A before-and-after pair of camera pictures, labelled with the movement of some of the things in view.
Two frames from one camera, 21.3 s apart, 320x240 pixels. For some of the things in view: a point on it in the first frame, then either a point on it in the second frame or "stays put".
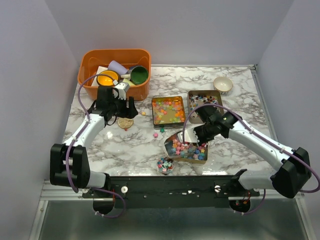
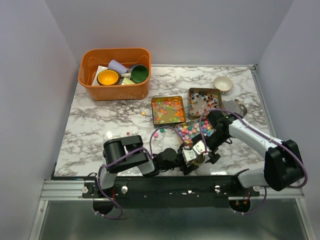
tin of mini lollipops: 196,98 stays put
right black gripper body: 204,133 -> 214,141
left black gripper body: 119,108 -> 179,163
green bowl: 139,75 stays put
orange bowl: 106,81 stays put
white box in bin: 99,70 stays put
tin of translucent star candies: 168,112 stays put
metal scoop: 175,137 -> 235,106
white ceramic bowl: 223,84 stays put
